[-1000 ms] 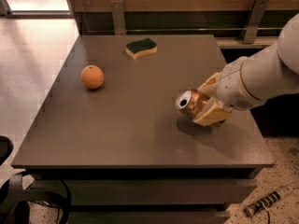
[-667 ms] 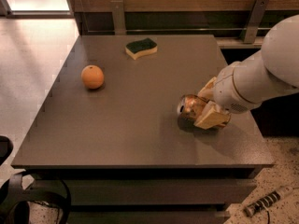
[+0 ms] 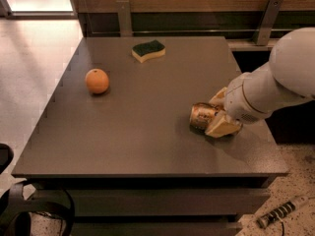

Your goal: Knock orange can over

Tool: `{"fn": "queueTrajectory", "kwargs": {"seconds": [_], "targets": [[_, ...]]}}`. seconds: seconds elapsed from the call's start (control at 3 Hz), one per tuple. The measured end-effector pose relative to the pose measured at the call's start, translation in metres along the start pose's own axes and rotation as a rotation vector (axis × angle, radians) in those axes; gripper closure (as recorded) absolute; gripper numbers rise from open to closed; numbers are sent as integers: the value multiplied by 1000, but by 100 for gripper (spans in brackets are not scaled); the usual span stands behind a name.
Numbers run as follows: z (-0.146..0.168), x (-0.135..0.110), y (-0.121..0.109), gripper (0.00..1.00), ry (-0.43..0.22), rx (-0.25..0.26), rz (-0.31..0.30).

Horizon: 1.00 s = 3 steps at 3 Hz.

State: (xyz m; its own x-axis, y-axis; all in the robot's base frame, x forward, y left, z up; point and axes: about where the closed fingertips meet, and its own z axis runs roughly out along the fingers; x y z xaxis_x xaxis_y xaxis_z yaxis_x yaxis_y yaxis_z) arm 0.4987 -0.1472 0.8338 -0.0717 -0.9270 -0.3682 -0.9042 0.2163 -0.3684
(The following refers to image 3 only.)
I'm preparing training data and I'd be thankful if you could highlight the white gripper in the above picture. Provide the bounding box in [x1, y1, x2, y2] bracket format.
[205, 73, 263, 138]

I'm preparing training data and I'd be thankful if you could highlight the orange soda can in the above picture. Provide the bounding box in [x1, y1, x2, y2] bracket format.
[189, 102, 222, 131]

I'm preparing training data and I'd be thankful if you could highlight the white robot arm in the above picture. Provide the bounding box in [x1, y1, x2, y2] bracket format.
[206, 28, 315, 138]

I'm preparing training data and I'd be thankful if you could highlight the green yellow sponge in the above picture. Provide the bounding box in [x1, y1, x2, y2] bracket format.
[131, 40, 165, 63]

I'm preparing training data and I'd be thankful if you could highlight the orange fruit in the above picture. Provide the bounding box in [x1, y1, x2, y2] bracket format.
[85, 69, 109, 94]

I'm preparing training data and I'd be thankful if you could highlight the grey table drawer unit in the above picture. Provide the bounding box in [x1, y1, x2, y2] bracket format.
[34, 177, 272, 236]

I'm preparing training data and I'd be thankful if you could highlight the black chair edge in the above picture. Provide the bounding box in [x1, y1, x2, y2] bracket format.
[0, 144, 14, 174]

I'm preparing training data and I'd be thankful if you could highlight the right metal bracket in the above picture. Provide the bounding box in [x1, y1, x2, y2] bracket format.
[253, 0, 284, 46]

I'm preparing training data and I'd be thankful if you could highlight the metal bracket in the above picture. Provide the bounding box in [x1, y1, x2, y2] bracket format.
[253, 0, 284, 46]
[116, 0, 133, 37]

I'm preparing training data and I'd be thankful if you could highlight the left metal bracket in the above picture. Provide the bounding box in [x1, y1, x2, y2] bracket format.
[116, 0, 133, 37]

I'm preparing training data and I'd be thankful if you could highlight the black cable loop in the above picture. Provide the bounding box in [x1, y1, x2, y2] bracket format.
[0, 179, 77, 236]

